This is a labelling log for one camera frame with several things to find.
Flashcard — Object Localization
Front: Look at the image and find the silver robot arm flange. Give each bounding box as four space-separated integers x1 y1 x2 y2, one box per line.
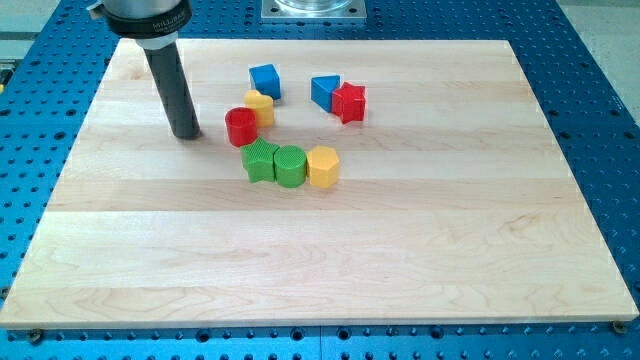
86 0 193 50

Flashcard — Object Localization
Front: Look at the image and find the light wooden board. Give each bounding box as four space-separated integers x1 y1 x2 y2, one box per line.
1 39 638 329

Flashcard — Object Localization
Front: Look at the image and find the yellow hexagon block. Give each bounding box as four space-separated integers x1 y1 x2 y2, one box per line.
307 145 340 188

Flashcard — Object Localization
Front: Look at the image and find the green cylinder block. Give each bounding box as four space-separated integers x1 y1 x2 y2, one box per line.
274 145 307 188

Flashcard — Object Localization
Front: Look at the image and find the green star block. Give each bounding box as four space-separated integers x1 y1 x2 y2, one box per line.
241 137 280 183

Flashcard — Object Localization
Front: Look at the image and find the red star block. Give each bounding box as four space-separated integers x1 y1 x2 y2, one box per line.
331 82 366 124

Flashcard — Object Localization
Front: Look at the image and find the blue triangle block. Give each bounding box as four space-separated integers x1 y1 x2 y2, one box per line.
311 75 341 113

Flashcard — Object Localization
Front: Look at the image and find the yellow heart block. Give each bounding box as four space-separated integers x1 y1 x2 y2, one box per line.
244 90 275 128

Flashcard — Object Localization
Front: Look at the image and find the red cylinder block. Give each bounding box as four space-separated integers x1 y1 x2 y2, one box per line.
225 107 258 147

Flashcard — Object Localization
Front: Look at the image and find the blue cube block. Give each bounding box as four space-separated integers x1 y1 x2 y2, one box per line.
249 64 281 100

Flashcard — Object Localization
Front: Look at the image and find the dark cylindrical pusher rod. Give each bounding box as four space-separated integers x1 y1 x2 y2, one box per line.
144 43 200 140

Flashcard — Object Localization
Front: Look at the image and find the left board clamp screw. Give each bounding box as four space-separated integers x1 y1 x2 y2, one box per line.
26 329 44 345

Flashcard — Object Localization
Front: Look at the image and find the board clamp screw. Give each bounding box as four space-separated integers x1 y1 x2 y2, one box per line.
26 329 44 345
611 321 628 335

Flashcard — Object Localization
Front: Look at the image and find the right board clamp screw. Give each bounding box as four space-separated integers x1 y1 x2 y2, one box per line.
611 321 628 335

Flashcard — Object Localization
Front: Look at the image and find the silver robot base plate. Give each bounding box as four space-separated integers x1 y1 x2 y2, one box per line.
260 0 367 21

